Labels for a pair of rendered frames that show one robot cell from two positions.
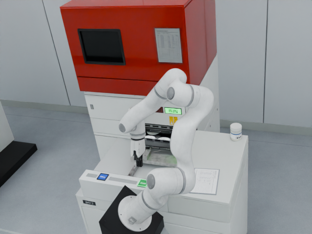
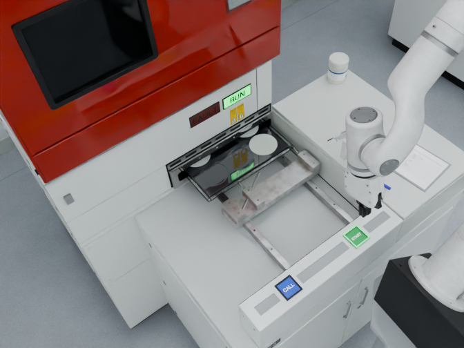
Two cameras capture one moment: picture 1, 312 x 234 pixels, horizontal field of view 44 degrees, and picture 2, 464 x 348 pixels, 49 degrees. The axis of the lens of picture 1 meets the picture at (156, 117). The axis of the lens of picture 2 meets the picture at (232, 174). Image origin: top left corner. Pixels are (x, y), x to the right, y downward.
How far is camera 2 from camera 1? 181 cm
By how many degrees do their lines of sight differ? 45
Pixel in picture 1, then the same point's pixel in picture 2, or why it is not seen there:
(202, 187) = (424, 170)
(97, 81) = (90, 133)
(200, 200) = (443, 189)
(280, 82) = not seen: outside the picture
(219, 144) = (334, 100)
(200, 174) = not seen: hidden behind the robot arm
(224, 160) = not seen: hidden behind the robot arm
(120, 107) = (135, 157)
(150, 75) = (211, 50)
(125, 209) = (442, 290)
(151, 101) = (435, 76)
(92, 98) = (67, 179)
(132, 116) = (415, 130)
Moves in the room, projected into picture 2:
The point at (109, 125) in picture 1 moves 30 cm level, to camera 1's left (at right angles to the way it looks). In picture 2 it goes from (114, 207) to (52, 282)
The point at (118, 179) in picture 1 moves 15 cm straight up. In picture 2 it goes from (314, 267) to (318, 240)
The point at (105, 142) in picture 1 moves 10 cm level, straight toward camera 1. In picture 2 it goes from (109, 243) to (134, 250)
